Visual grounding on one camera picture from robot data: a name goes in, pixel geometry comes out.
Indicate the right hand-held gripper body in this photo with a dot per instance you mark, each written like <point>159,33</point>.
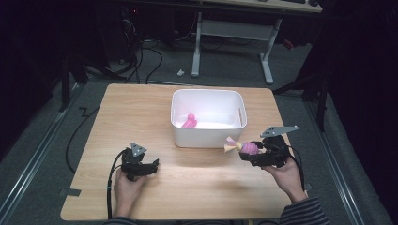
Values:
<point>277,146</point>

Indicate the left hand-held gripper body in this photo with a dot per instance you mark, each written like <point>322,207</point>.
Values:
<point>134,161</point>

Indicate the pink doll toy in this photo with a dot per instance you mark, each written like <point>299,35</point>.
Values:
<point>247,147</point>

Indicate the pink toy figure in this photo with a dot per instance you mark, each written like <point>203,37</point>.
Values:
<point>190,121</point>

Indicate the white plastic bin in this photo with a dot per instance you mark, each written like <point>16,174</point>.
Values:
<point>208,120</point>

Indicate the person's left hand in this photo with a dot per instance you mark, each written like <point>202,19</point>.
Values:
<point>126,193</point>

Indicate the person's right hand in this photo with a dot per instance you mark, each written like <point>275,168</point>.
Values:
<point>286,179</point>

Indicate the black metal stand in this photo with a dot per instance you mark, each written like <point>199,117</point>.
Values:
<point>319,100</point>
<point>67,78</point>

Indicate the black tape piece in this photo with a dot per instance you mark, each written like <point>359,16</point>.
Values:
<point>70,192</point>

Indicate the white paper scrap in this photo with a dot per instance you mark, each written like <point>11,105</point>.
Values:
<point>180,72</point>

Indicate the desk with grey metal legs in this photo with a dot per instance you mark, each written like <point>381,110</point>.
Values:
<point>234,29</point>

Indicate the metal floor rail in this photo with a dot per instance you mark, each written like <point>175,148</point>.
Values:
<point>334,165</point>
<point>34,150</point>

